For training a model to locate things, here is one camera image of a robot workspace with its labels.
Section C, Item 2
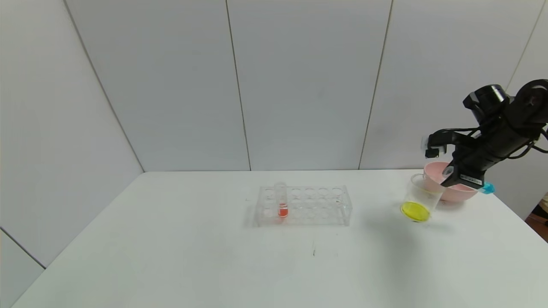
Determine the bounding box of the test tube with blue liquid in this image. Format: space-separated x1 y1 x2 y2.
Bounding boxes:
442 166 496 194

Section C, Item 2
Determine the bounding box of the clear plastic beaker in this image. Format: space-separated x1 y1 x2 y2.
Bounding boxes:
400 173 446 223

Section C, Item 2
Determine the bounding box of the clear plastic test tube rack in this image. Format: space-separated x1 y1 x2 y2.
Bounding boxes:
255 185 352 227

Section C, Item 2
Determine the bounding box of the pink bowl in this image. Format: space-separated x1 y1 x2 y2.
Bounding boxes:
423 162 480 202

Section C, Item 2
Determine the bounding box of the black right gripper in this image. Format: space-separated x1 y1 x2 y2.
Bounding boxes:
440 133 511 190

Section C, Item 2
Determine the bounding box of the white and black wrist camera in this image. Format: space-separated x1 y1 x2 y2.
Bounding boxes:
420 130 458 150

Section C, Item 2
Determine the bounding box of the test tube with red liquid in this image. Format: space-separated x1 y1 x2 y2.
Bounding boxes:
274 182 290 219

